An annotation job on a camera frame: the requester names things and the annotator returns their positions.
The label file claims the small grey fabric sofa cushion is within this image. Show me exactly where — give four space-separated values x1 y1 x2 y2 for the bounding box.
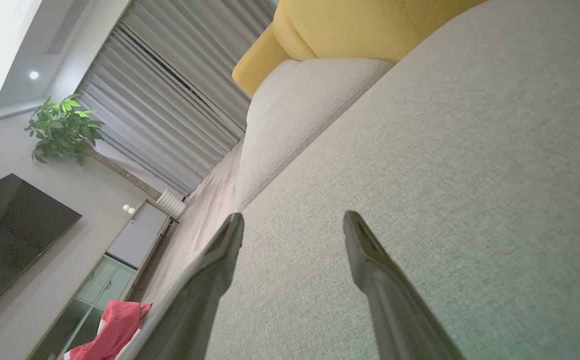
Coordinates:
235 57 394 211

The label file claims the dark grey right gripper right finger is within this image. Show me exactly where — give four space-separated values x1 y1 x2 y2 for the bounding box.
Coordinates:
343 210 466 360

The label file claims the red cloth garment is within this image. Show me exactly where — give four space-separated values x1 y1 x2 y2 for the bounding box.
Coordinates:
60 300 153 360

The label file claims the black flat television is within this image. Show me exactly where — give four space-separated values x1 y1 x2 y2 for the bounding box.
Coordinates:
0 173 83 320

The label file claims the yellow sofa backrest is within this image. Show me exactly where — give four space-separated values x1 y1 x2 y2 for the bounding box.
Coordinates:
232 0 488 98

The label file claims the green leafy potted plant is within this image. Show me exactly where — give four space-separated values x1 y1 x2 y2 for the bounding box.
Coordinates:
25 94 163 201

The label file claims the white ribbed plant pot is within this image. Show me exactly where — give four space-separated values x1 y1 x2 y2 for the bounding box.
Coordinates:
156 189 187 220

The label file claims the large grey fabric sofa cushion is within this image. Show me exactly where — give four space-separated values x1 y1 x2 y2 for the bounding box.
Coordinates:
205 0 580 360

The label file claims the grey pleated curtain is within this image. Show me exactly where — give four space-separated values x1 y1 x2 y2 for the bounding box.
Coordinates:
76 0 278 197

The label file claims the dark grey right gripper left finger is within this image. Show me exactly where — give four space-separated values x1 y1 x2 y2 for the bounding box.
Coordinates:
117 212 245 360

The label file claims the white and green TV cabinet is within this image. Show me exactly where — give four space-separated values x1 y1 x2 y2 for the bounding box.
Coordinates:
27 201 173 360

